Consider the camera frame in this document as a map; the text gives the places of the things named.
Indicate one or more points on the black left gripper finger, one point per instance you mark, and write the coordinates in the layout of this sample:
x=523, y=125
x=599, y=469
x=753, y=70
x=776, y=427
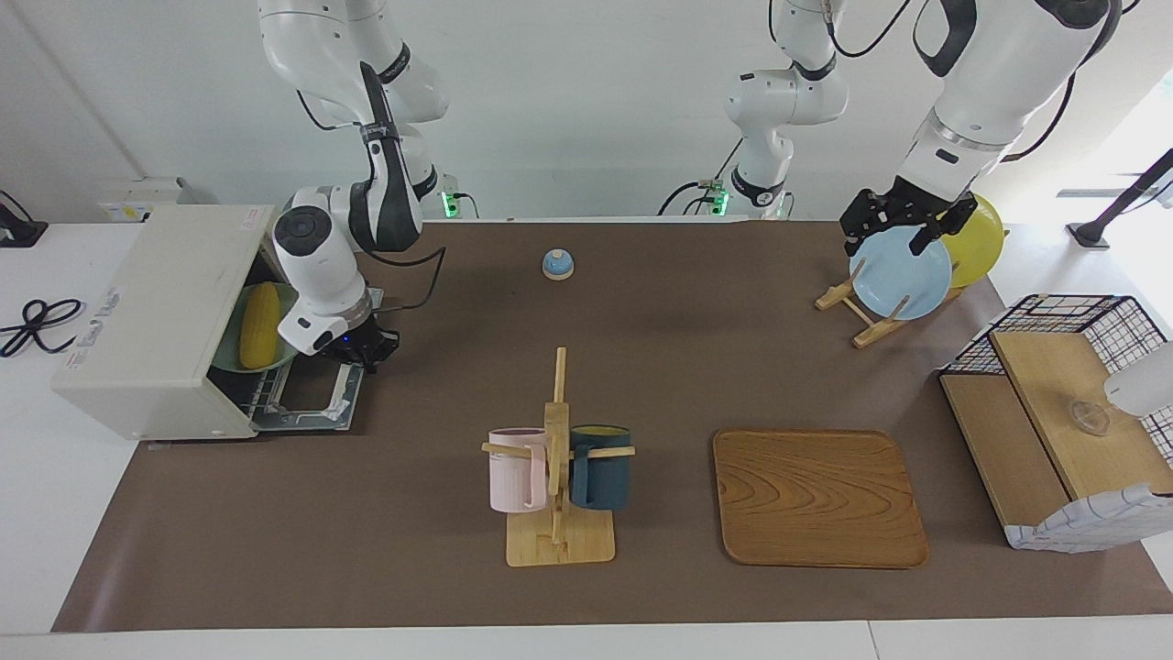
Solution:
x=855, y=240
x=926, y=236

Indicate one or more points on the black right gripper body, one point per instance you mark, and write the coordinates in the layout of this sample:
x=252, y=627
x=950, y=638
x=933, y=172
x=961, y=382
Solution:
x=371, y=341

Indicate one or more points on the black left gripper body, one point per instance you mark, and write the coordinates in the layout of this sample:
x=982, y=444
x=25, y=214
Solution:
x=903, y=203

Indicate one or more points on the yellow corn cob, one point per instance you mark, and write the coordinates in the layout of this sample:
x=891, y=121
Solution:
x=259, y=325

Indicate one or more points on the pale green plate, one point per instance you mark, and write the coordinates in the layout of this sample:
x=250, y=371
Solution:
x=229, y=339

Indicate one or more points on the cream toaster oven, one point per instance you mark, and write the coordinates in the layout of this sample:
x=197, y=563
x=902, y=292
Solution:
x=147, y=312

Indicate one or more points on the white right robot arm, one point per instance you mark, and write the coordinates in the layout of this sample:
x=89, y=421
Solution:
x=316, y=275

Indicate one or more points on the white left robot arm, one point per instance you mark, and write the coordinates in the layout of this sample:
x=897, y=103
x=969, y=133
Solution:
x=999, y=73

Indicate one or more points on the light blue plate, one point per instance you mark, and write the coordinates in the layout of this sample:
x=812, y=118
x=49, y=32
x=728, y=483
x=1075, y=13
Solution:
x=903, y=280

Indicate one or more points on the yellow plate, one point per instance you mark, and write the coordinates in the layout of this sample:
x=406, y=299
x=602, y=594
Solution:
x=981, y=243

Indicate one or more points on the wooden plate rack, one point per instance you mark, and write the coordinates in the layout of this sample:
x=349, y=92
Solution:
x=871, y=332

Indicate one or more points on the pink mug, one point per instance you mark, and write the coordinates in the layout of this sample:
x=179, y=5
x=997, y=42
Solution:
x=513, y=477

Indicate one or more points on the brown table mat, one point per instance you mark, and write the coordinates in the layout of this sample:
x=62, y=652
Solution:
x=412, y=550

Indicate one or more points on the blue call bell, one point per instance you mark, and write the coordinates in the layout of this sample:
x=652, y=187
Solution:
x=558, y=266

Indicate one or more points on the small clear glass cup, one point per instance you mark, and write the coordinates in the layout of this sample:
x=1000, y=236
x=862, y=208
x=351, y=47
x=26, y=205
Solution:
x=1089, y=417

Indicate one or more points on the dark teal mug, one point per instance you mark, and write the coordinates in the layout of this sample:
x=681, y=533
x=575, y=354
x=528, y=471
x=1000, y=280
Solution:
x=600, y=477

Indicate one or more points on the wooden mug tree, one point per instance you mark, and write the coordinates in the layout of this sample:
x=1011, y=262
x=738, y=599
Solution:
x=559, y=541

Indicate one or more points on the white rounded cylinder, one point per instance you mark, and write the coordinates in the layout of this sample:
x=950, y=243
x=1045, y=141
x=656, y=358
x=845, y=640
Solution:
x=1141, y=385

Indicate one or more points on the wooden serving tray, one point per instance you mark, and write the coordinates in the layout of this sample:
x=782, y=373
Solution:
x=816, y=500

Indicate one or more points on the white power box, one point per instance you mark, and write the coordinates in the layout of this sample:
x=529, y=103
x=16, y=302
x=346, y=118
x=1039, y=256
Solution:
x=137, y=197

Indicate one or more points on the black clamp base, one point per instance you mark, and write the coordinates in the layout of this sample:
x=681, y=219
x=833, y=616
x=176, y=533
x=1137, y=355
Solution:
x=18, y=234

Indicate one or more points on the black camera stand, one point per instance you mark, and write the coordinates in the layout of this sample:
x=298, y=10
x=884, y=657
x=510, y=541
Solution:
x=1090, y=234

